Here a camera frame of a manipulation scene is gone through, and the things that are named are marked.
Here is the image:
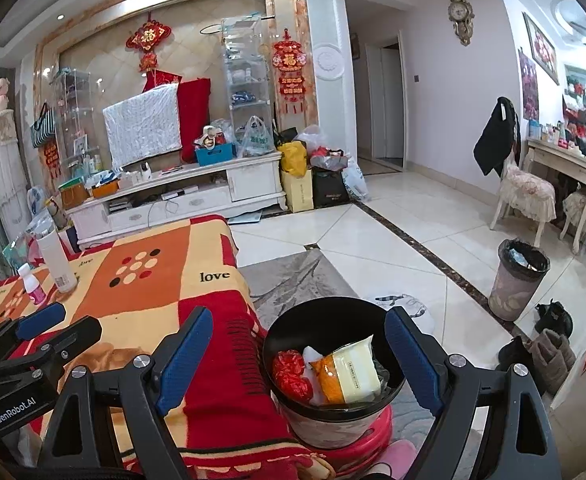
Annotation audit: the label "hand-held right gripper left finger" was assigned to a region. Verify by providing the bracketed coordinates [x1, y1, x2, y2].
[38, 305, 215, 480]

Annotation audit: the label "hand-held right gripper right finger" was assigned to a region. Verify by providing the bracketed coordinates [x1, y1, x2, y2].
[384, 305, 566, 480]

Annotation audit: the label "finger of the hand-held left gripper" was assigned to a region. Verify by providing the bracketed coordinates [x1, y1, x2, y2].
[0, 301, 68, 361]
[0, 316, 104, 376]

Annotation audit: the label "yellow orange snack bag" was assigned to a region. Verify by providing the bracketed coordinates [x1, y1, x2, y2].
[309, 335, 381, 406]

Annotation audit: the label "black trash bin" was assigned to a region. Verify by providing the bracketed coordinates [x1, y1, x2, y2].
[262, 297, 408, 451]

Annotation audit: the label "red plastic bag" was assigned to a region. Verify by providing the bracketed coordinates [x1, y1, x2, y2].
[272, 350, 314, 402]

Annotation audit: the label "grey patterned trash bin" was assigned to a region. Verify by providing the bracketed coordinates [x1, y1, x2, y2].
[488, 239, 551, 322]

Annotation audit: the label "white bottle pink label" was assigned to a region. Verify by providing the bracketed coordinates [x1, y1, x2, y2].
[17, 262, 48, 306]

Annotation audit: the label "white cat plush slipper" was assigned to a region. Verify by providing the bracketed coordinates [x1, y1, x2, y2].
[375, 294, 436, 333]

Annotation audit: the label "tall white container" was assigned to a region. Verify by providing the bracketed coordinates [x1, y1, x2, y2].
[36, 226, 79, 293]

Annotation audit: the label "orange red checked blanket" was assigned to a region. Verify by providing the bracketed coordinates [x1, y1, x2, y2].
[0, 214, 339, 480]

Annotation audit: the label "pink slipper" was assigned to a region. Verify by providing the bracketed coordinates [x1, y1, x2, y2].
[388, 440, 419, 480]

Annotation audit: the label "pink plastic stool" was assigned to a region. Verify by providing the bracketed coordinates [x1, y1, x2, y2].
[293, 405, 394, 466]

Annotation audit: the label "brown box green lid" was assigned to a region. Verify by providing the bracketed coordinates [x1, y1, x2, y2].
[58, 180, 91, 210]

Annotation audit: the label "grey patterned rug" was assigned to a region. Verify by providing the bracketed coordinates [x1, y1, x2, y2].
[238, 247, 478, 441]

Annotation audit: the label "brown boots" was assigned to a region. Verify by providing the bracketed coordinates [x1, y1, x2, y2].
[528, 329, 576, 396]

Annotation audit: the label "black shoes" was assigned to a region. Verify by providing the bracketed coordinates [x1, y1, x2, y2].
[534, 300, 574, 338]

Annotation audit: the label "lace covered air conditioner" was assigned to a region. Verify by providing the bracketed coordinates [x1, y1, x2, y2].
[0, 107, 34, 246]

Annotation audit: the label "black paper bag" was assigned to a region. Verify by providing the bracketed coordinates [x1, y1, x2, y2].
[312, 169, 350, 208]

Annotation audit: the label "white TV cabinet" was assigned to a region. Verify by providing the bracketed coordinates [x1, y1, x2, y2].
[66, 150, 288, 248]

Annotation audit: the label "striped tote bag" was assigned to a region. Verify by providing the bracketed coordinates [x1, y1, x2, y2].
[30, 102, 56, 150]

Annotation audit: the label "white floral chair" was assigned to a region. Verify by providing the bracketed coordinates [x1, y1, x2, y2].
[490, 97, 558, 248]

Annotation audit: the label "beige paper bag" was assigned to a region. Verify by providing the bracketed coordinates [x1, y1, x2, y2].
[280, 167, 315, 213]

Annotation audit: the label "blue plastic basket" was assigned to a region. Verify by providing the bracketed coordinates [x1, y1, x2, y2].
[194, 142, 237, 167]

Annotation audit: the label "glass display cabinet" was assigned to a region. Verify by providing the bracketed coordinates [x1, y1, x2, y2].
[221, 15, 274, 126]
[53, 67, 101, 171]

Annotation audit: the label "silver red gift bag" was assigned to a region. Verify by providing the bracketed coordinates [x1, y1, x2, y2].
[310, 147, 349, 172]

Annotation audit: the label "white quilted TV cover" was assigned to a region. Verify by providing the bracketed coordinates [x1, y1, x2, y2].
[102, 82, 183, 170]

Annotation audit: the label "floral cushioned stool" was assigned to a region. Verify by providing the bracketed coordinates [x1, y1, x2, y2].
[559, 190, 586, 261]

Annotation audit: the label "white green plastic bag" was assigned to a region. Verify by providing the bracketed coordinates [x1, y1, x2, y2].
[236, 116, 275, 158]

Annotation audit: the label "black jacket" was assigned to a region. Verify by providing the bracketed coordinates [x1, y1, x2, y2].
[474, 97, 521, 177]

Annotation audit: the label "red cloth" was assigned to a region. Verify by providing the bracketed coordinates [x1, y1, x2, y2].
[177, 77, 213, 163]

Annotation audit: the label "clear plastic bag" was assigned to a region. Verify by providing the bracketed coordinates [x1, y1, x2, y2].
[295, 125, 324, 153]

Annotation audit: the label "white dressing table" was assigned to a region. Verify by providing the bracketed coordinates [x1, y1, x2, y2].
[523, 137, 586, 263]

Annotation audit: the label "white interior door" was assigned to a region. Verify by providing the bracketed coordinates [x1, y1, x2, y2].
[365, 30, 406, 166]

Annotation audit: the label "large red knot decoration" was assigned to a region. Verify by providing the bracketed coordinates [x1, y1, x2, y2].
[126, 20, 173, 73]

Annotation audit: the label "long red knot decoration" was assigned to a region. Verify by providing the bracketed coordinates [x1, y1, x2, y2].
[272, 28, 306, 117]

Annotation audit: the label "framed floral picture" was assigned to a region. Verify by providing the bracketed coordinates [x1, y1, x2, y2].
[522, 11, 560, 86]

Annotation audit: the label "small red wall decoration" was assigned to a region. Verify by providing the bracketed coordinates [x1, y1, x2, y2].
[42, 140, 61, 180]

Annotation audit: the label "dark wall poster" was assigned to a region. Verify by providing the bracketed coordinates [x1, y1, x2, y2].
[518, 49, 538, 121]

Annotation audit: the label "gold wall clock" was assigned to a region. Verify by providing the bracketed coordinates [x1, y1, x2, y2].
[448, 0, 474, 47]

